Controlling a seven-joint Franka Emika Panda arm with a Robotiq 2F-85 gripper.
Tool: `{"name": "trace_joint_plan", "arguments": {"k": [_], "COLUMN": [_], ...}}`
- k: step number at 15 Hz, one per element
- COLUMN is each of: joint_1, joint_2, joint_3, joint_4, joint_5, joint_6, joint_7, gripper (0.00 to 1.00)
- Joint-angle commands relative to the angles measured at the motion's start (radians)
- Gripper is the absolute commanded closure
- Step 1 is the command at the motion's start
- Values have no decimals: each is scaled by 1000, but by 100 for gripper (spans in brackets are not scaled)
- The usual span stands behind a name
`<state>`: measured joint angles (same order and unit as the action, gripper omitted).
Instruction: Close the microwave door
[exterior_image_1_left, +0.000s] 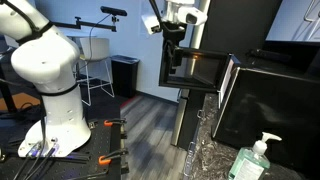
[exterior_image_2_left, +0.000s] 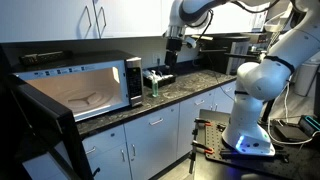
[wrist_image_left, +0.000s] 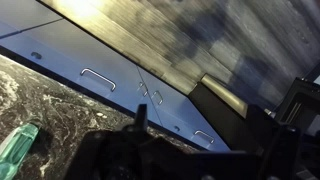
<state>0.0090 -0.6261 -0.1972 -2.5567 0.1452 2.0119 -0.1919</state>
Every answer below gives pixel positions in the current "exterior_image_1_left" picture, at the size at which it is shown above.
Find black microwave oven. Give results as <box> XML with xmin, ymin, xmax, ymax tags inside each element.
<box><xmin>212</xmin><ymin>63</ymin><xmax>320</xmax><ymax>178</ymax></box>

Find black microwave door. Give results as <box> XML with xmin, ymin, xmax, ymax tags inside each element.
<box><xmin>159</xmin><ymin>46</ymin><xmax>231</xmax><ymax>92</ymax></box>

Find orange black clamp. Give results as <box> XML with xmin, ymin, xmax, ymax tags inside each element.
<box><xmin>98</xmin><ymin>148</ymin><xmax>128</xmax><ymax>165</ymax></box>
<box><xmin>103</xmin><ymin>118</ymin><xmax>127</xmax><ymax>127</ymax></box>

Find black camera on boom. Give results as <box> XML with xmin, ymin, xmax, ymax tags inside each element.
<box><xmin>100</xmin><ymin>6</ymin><xmax>127</xmax><ymax>16</ymax></box>

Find black trash bin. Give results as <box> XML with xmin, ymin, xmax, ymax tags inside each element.
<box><xmin>111</xmin><ymin>55</ymin><xmax>139</xmax><ymax>98</ymax></box>

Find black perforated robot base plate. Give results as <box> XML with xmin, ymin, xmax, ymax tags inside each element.
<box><xmin>0</xmin><ymin>120</ymin><xmax>129</xmax><ymax>180</ymax></box>

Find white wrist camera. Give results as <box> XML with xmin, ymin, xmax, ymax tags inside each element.
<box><xmin>141</xmin><ymin>0</ymin><xmax>208</xmax><ymax>35</ymax></box>

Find white upper cabinets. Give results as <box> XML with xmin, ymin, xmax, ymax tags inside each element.
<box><xmin>267</xmin><ymin>0</ymin><xmax>320</xmax><ymax>42</ymax></box>

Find orange black clamp front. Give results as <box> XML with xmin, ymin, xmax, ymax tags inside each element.
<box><xmin>98</xmin><ymin>148</ymin><xmax>128</xmax><ymax>165</ymax></box>

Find green hand sanitizer bottle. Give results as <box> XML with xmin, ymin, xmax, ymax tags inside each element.
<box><xmin>228</xmin><ymin>132</ymin><xmax>282</xmax><ymax>180</ymax></box>

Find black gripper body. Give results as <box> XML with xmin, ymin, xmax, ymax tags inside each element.
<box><xmin>161</xmin><ymin>22</ymin><xmax>186</xmax><ymax>53</ymax></box>

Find white chair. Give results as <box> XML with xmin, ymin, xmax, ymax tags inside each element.
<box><xmin>77</xmin><ymin>37</ymin><xmax>115</xmax><ymax>106</ymax></box>

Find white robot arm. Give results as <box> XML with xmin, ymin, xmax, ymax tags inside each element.
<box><xmin>0</xmin><ymin>0</ymin><xmax>91</xmax><ymax>157</ymax></box>

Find orange black clamp rear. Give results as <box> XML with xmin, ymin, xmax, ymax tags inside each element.
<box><xmin>103</xmin><ymin>118</ymin><xmax>127</xmax><ymax>127</ymax></box>

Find black power strip on microwave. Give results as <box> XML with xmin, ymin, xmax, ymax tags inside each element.
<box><xmin>248</xmin><ymin>49</ymin><xmax>291</xmax><ymax>63</ymax></box>

